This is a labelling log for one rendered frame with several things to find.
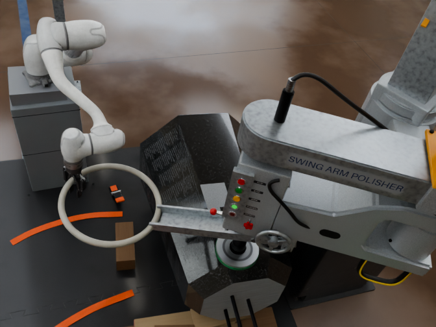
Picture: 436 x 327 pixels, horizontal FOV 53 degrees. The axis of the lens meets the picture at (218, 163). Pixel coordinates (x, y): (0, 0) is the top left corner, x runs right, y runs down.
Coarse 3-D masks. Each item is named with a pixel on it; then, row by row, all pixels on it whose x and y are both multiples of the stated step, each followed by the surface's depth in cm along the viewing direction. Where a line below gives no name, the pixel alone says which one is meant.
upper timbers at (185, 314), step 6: (180, 312) 252; (186, 312) 253; (144, 318) 247; (150, 318) 247; (156, 318) 248; (162, 318) 248; (168, 318) 249; (174, 318) 249; (180, 318) 250; (186, 318) 250; (138, 324) 244; (144, 324) 244; (150, 324) 245; (156, 324) 245; (162, 324) 246; (168, 324) 246; (174, 324) 247; (180, 324) 247; (234, 324) 252
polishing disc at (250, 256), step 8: (224, 240) 215; (216, 248) 212; (224, 248) 212; (248, 248) 214; (256, 248) 215; (224, 256) 209; (232, 256) 210; (240, 256) 211; (248, 256) 211; (256, 256) 212; (232, 264) 207; (240, 264) 208; (248, 264) 208
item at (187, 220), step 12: (168, 216) 214; (180, 216) 213; (192, 216) 212; (204, 216) 210; (216, 216) 208; (156, 228) 208; (168, 228) 205; (180, 228) 203; (192, 228) 201; (204, 228) 200; (216, 228) 205; (240, 240) 198; (252, 240) 194; (264, 240) 194
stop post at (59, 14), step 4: (52, 0) 334; (56, 0) 335; (60, 0) 336; (56, 4) 338; (60, 4) 338; (56, 8) 340; (60, 8) 341; (56, 12) 342; (60, 12) 343; (64, 12) 345; (56, 16) 345; (60, 16) 346; (64, 16) 347; (56, 20) 347; (60, 20) 348; (64, 20) 349; (76, 80) 410; (76, 84) 406; (80, 88) 403
